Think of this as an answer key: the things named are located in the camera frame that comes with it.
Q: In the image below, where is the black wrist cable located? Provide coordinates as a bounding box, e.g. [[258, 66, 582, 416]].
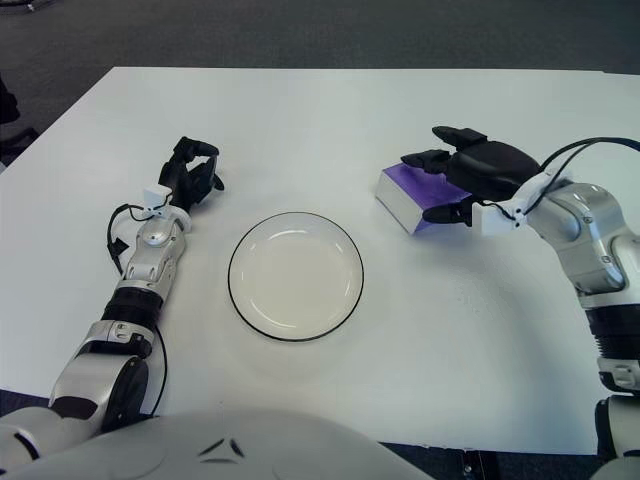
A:
[[519, 137, 640, 221], [107, 202, 151, 274]]

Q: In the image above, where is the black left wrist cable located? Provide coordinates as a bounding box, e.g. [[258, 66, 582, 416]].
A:
[[107, 202, 151, 274]]

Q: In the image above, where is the purple tissue paper pack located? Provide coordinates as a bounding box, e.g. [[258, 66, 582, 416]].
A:
[[375, 162, 474, 235]]

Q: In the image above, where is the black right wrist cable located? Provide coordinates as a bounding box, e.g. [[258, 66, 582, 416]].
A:
[[519, 137, 640, 221]]

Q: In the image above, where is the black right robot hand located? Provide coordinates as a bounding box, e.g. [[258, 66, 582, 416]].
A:
[[401, 125, 544, 229]]

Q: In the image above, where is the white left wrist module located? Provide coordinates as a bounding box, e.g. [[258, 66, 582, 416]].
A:
[[143, 184, 170, 219]]

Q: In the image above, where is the white plate with black rim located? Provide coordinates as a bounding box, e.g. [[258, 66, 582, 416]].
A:
[[227, 212, 365, 344]]

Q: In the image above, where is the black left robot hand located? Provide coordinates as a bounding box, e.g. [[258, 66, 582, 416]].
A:
[[158, 135, 226, 211]]

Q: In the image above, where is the silver robot torso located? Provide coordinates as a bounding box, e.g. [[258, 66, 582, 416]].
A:
[[0, 405, 640, 480]]

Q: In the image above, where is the black office chair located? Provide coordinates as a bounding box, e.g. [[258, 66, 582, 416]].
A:
[[0, 74, 39, 161]]

